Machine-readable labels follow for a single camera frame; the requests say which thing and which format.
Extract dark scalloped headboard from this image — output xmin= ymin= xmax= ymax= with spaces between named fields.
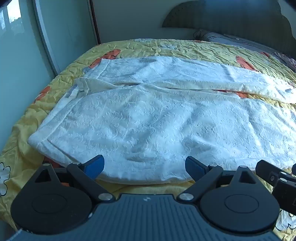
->
xmin=161 ymin=0 xmax=296 ymax=54

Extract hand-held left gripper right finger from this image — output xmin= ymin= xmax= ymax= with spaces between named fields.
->
xmin=177 ymin=156 xmax=258 ymax=202

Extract pink floral pillow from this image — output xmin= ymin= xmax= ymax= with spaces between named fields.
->
xmin=274 ymin=52 xmax=296 ymax=71

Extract yellow printed quilt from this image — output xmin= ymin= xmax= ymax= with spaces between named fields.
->
xmin=0 ymin=38 xmax=296 ymax=241

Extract white textured pants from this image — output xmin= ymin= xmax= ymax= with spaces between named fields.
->
xmin=27 ymin=56 xmax=296 ymax=185

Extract glass sliding wardrobe door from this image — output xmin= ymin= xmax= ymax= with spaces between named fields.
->
xmin=0 ymin=0 xmax=101 ymax=153

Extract bright window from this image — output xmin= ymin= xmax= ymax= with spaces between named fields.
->
xmin=277 ymin=0 xmax=296 ymax=40

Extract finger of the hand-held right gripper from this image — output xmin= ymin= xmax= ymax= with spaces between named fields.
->
xmin=255 ymin=159 xmax=283 ymax=186

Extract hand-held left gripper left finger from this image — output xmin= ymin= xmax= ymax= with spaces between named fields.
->
xmin=35 ymin=154 xmax=116 ymax=204

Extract grey printed pillow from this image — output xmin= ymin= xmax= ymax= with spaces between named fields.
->
xmin=193 ymin=29 xmax=296 ymax=67

